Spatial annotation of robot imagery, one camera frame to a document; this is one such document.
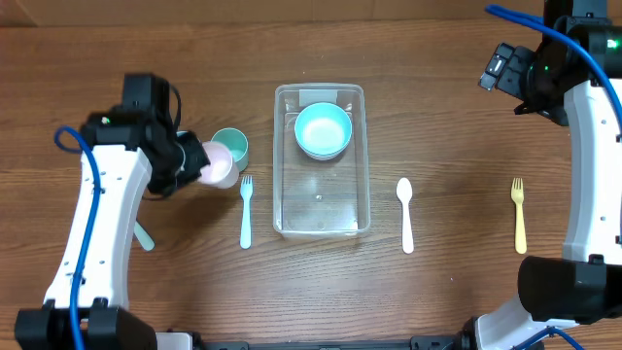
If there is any green plastic bowl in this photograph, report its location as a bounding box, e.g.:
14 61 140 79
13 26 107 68
302 148 345 156

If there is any blue plastic bowl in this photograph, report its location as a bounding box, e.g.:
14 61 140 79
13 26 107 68
294 102 353 153

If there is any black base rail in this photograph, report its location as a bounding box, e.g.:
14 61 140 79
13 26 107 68
155 332 482 350

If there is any light blue plastic fork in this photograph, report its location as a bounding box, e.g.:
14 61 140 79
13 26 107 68
240 175 254 249

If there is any pale green plastic fork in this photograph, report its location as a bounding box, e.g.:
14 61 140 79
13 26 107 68
133 222 155 251

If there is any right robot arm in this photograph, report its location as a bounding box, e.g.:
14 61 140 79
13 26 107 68
454 1 621 349

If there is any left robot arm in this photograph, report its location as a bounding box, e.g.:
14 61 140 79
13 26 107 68
15 108 209 349

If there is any green plastic cup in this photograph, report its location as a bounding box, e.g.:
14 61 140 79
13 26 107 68
212 127 249 172

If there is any yellow plastic fork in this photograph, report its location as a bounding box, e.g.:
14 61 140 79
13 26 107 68
510 178 527 255

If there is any pink plastic bowl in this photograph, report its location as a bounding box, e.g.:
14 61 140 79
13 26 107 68
308 154 338 161

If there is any pink plastic cup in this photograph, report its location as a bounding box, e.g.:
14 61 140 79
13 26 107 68
197 141 239 189

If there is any pink plastic spoon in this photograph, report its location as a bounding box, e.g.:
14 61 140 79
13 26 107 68
397 178 414 254

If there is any clear plastic container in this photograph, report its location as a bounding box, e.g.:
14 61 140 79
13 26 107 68
273 83 371 239

